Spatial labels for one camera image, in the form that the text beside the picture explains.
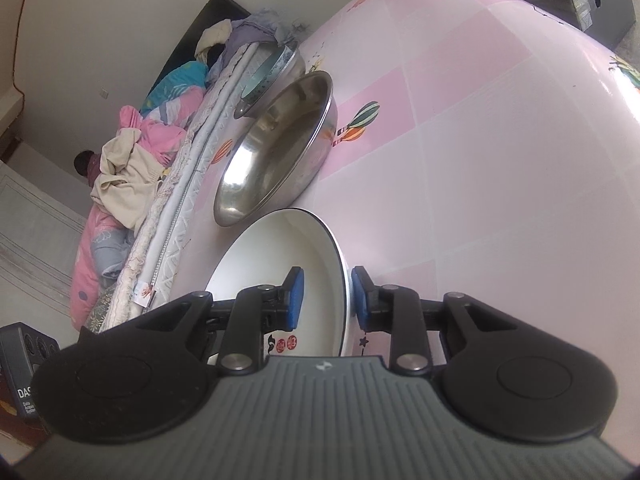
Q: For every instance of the purple grey bedsheet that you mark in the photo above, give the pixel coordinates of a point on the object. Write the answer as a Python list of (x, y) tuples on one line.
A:
[(250, 30)]

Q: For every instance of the white calligraphy plate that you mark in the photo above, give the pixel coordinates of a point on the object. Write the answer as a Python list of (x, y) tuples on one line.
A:
[(280, 245)]

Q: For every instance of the dark round object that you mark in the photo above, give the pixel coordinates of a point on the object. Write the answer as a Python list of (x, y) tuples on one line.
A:
[(86, 165)]

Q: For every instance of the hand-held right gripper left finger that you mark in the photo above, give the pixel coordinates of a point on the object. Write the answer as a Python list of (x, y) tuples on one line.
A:
[(296, 300)]

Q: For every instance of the medium steel bowl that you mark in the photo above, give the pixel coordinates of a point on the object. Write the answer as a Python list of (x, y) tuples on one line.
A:
[(299, 62)]

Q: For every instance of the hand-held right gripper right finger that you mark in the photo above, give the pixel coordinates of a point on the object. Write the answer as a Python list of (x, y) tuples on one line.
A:
[(360, 300)]

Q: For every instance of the white quilted mattress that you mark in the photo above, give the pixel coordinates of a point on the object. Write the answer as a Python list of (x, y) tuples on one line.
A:
[(175, 220)]

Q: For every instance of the blue ceramic bowl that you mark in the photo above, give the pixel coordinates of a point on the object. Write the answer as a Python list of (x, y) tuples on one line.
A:
[(262, 77)]

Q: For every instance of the teal printed pillow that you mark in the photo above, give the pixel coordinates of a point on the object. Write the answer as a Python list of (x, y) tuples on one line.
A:
[(175, 85)]

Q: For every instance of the cream cloth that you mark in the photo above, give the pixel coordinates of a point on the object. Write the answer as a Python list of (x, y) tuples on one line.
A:
[(215, 37)]

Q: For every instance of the pile of clothes on bed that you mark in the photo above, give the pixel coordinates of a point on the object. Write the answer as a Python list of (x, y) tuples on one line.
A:
[(160, 135)]

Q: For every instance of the bed with quilted mattress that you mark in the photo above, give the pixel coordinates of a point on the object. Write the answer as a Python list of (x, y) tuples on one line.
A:
[(200, 25)]

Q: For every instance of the large grey carton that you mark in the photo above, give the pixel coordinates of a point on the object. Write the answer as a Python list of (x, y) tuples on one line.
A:
[(610, 0)]

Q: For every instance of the mattress tag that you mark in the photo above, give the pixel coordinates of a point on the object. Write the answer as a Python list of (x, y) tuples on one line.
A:
[(145, 295)]

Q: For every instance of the beige garment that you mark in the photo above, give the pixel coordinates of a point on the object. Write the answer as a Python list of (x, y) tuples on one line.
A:
[(125, 180)]

